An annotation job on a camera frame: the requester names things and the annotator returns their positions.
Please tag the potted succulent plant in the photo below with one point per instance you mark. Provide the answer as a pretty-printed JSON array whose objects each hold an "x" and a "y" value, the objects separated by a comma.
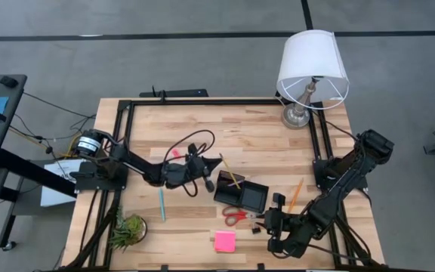
[{"x": 128, "y": 228}]

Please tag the pink sticky note pad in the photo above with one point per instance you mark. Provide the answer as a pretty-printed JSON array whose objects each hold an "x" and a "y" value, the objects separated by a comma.
[{"x": 225, "y": 242}]

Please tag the black box behind table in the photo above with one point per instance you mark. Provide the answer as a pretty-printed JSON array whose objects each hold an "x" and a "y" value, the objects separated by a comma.
[{"x": 179, "y": 93}]

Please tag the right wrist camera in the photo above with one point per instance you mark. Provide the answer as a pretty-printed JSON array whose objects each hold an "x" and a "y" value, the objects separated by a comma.
[{"x": 279, "y": 201}]

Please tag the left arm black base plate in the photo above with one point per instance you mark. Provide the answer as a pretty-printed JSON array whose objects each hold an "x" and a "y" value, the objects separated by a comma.
[{"x": 100, "y": 184}]

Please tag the white paper sheet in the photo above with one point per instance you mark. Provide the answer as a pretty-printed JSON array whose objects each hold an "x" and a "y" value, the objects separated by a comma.
[{"x": 53, "y": 197}]

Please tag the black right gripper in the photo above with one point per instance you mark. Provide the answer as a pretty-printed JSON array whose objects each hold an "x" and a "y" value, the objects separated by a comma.
[{"x": 281, "y": 224}]

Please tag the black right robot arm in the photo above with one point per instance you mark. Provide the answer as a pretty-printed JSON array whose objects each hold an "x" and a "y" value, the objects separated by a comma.
[{"x": 338, "y": 181}]

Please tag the black caster wheel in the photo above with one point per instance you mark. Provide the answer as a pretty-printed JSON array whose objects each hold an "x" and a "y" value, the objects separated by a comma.
[{"x": 9, "y": 246}]

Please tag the black desk organizer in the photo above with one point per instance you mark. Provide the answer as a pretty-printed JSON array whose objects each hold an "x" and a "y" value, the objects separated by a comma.
[{"x": 253, "y": 198}]

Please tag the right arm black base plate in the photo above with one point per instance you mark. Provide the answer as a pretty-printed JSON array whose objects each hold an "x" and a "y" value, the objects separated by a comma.
[{"x": 359, "y": 181}]

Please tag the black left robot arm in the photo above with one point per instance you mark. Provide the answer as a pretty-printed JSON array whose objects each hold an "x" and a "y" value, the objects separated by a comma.
[{"x": 138, "y": 162}]

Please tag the black computer mouse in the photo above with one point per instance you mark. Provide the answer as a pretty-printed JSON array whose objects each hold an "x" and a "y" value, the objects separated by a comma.
[{"x": 9, "y": 81}]

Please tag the pink eraser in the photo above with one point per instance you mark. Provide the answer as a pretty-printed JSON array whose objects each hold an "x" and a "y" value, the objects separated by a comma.
[{"x": 175, "y": 152}]

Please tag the black aluminium table frame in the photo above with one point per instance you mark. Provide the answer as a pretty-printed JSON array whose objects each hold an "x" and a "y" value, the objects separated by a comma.
[{"x": 221, "y": 102}]

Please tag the table lamp white shade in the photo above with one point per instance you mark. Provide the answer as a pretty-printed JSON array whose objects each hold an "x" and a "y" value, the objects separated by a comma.
[{"x": 308, "y": 56}]

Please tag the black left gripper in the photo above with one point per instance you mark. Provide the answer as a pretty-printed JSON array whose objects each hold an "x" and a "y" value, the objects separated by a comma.
[{"x": 183, "y": 174}]

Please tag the yellow pencil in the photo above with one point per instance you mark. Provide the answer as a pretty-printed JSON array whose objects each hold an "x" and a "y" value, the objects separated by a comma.
[{"x": 228, "y": 168}]

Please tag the teal pen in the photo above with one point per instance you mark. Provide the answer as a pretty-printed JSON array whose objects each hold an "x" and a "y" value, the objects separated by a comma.
[{"x": 162, "y": 206}]

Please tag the orange pencil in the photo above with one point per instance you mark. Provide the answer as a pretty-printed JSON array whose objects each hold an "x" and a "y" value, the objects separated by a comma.
[{"x": 297, "y": 192}]

